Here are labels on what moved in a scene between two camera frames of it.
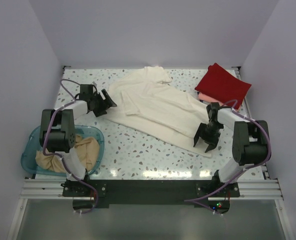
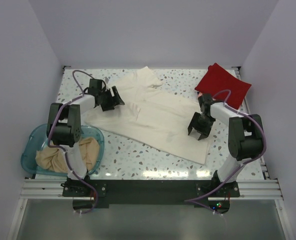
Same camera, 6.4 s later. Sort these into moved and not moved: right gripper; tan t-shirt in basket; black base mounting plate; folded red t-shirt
Moved: right gripper
Not moved: folded red t-shirt; tan t-shirt in basket; black base mounting plate
